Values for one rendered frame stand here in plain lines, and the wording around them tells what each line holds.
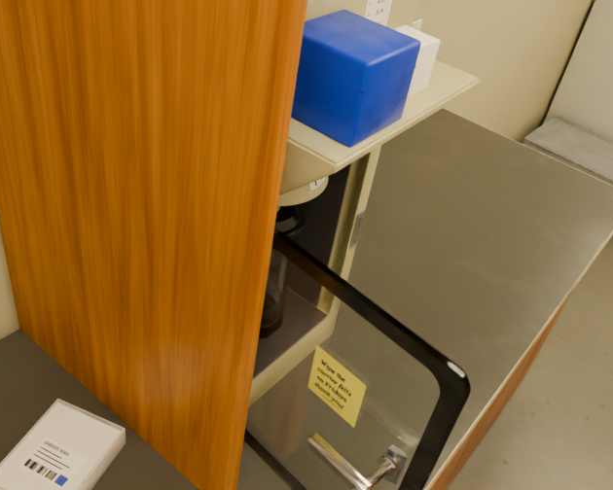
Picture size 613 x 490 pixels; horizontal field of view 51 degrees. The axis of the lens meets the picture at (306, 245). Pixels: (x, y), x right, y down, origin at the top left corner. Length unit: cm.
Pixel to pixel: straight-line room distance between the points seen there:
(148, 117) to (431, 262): 93
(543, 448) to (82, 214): 196
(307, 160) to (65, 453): 59
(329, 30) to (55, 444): 69
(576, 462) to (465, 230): 117
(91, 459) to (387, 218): 88
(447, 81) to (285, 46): 36
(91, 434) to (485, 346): 74
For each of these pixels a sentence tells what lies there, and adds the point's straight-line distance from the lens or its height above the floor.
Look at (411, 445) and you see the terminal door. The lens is 72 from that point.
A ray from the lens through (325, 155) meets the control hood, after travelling 63.
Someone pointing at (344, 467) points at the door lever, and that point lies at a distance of 75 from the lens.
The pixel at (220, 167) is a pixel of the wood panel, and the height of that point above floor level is 150.
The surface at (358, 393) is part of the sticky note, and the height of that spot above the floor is 127.
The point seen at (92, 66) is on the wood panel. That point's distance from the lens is 71.
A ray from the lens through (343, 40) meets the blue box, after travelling 65.
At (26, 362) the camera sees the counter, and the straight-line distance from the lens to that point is 119.
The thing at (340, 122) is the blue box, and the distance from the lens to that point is 65.
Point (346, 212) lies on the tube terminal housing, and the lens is 107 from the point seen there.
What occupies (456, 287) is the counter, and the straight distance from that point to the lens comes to 143.
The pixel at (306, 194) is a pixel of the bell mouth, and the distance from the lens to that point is 90.
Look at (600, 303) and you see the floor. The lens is 320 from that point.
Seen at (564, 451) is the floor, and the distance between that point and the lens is 253.
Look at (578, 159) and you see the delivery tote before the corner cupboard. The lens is 354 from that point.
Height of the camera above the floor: 183
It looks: 39 degrees down
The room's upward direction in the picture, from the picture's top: 11 degrees clockwise
